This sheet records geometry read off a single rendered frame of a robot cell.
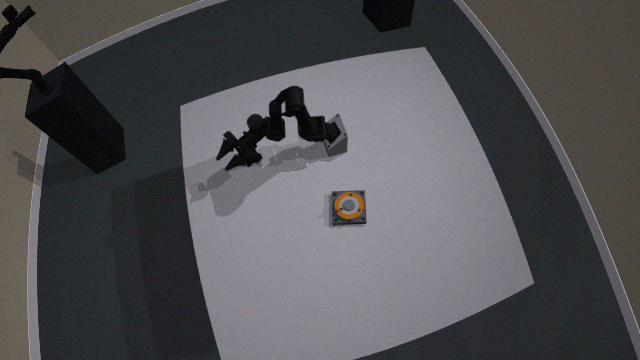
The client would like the orange round plate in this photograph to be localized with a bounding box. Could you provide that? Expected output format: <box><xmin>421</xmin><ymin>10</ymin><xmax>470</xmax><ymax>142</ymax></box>
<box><xmin>334</xmin><ymin>192</ymin><xmax>363</xmax><ymax>219</ymax></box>

